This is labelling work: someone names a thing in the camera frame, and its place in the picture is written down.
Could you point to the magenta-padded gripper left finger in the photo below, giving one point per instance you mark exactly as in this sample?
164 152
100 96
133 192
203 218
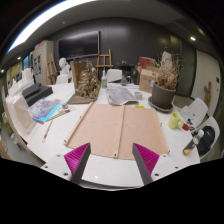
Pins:
77 156

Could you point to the grey bottle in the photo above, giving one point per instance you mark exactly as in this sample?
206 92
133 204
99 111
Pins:
124 80

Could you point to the black flat boxes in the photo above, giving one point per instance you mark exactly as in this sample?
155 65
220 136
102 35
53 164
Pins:
36 93

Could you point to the white foam model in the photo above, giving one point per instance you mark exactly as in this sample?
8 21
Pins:
20 115

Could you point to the long paint brush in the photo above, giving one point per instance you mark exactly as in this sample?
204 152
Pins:
47 131

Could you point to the wooden easel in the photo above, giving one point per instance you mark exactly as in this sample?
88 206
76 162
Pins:
51 68
104 61

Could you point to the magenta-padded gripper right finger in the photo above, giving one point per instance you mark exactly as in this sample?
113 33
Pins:
146 158

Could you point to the flat round red coaster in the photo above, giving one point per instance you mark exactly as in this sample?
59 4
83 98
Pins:
185 127

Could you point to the grey plant saucer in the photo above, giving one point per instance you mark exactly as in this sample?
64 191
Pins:
160 109

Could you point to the dark pot with dry plant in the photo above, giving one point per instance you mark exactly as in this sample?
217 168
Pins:
163 96

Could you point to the long ceiling light strip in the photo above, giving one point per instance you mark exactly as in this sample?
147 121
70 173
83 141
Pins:
43 18

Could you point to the black wall screen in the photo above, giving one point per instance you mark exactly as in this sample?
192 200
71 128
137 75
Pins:
79 45

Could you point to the small grey cup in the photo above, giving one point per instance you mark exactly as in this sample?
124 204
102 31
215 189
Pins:
138 95

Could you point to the yellow-green mug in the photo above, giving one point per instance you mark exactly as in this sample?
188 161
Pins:
175 121

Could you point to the open newspaper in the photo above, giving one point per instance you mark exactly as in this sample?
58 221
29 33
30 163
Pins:
120 95

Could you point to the colourful art book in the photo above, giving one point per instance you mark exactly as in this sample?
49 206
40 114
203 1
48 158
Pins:
45 110

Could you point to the white glue bottle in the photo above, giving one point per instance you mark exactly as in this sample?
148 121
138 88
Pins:
104 80

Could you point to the white cabinet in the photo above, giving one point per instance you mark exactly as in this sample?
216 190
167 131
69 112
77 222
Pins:
41 63

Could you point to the clear drink bottle white cap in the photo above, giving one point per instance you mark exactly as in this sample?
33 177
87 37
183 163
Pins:
193 142

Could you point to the small yellow marker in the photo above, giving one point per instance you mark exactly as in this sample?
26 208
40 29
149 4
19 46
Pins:
139 106

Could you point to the white plastic chair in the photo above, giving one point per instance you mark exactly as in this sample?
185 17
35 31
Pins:
213 123
61 79
114 75
199 106

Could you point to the red box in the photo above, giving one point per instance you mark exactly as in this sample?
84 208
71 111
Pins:
146 62

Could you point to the wooden figure sculpture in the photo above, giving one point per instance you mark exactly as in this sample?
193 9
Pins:
207 95

